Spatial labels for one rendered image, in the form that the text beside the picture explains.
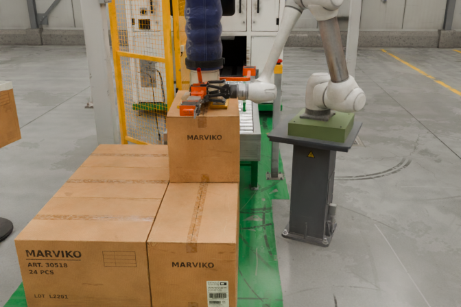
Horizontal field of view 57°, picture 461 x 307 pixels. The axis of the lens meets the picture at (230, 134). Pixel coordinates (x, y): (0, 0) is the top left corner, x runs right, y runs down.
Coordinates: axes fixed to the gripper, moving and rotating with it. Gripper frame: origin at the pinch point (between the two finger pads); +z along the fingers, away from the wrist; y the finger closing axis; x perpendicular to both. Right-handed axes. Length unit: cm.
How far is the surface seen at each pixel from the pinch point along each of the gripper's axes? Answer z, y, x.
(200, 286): -6, 77, -64
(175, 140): 13.0, 26.7, -5.4
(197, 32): 2.3, -29.2, 15.9
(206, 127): -4.0, 19.4, -4.7
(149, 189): 27, 53, -13
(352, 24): -162, -8, 343
